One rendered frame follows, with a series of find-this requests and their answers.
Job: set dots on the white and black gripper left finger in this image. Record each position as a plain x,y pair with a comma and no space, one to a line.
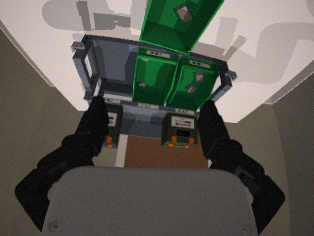
74,152

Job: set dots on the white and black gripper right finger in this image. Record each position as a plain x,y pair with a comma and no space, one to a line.
227,155

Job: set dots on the green bin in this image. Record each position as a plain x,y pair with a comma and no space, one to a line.
192,101
158,73
165,28

